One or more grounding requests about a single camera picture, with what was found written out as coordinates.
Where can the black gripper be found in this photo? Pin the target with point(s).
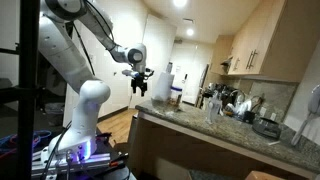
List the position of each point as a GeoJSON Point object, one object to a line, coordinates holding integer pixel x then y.
{"type": "Point", "coordinates": [140, 80]}

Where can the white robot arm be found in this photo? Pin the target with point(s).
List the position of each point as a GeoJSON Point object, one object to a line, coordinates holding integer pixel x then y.
{"type": "Point", "coordinates": [58, 48]}

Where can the white paper towel roll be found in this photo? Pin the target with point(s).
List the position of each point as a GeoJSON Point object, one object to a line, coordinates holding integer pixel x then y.
{"type": "Point", "coordinates": [162, 90]}

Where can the clear plastic water bottle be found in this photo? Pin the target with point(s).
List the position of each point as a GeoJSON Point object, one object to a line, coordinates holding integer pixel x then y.
{"type": "Point", "coordinates": [213, 108]}

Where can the clear jar purple lid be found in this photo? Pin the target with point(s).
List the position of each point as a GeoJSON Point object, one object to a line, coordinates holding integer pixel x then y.
{"type": "Point", "coordinates": [176, 94]}

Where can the black coffee maker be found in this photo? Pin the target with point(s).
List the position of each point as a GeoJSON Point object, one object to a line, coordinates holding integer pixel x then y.
{"type": "Point", "coordinates": [226, 93]}

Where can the kitchen faucet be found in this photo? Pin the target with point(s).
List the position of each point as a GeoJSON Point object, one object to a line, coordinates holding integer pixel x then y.
{"type": "Point", "coordinates": [237, 97]}

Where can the black tripod pole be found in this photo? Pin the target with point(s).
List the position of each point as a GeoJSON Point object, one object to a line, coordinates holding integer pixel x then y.
{"type": "Point", "coordinates": [28, 40]}

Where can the black round appliance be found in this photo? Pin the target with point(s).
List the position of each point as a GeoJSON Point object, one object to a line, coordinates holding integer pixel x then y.
{"type": "Point", "coordinates": [266, 128]}

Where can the upper wooden cabinets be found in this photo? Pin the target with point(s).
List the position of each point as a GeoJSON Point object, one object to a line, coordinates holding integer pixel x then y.
{"type": "Point", "coordinates": [275, 43]}

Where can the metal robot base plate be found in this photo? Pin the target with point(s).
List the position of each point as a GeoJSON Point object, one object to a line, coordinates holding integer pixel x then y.
{"type": "Point", "coordinates": [68, 163]}

